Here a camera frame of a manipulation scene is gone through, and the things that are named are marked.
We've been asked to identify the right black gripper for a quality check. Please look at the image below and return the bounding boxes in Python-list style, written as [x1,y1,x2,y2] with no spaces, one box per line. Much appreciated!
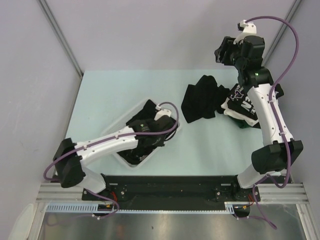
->
[214,36,246,71]

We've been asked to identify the black graphic t shirt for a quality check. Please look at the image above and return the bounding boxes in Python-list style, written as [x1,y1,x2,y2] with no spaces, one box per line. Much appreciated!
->
[181,75,230,124]

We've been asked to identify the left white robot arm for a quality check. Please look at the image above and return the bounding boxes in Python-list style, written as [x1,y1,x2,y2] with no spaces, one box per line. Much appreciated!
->
[53,115,179,200]

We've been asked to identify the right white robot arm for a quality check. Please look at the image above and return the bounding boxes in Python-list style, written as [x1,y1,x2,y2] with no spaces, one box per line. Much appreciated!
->
[214,35,304,201]

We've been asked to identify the black clothes in basket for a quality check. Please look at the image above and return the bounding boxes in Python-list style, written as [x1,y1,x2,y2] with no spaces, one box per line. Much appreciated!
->
[118,99,178,164]

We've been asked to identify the black folded lettered t shirt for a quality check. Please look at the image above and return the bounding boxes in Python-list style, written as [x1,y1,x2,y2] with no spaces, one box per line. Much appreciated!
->
[221,83,285,123]

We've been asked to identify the white folded t shirt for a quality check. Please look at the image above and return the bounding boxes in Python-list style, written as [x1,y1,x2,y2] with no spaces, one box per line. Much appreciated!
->
[221,104,259,127]

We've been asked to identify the green folded t shirt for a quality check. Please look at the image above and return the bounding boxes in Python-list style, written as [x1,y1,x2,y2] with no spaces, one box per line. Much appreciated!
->
[231,118,261,129]

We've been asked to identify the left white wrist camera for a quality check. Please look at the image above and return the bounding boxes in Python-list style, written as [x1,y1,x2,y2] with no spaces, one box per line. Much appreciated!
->
[154,105,172,121]

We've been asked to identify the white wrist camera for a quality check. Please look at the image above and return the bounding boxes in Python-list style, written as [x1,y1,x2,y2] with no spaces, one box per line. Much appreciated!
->
[234,19,257,43]
[154,105,172,121]

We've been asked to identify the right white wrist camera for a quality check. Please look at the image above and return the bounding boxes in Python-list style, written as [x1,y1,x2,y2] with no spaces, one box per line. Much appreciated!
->
[234,19,257,43]

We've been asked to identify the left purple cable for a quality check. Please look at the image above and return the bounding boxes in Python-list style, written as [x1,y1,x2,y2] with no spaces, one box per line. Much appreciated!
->
[43,101,180,227]

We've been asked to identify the purple cable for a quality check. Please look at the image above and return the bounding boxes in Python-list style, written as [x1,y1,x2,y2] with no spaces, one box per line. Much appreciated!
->
[243,16,301,230]
[43,101,180,227]

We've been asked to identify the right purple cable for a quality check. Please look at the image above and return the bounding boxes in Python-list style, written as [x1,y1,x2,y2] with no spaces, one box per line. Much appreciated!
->
[243,16,301,230]

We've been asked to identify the white slotted cable duct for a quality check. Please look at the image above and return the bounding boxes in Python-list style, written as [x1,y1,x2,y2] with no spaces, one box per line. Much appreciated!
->
[45,203,235,214]

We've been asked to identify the aluminium frame rail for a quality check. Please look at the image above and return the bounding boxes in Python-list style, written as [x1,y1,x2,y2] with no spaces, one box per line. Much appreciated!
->
[36,182,309,204]

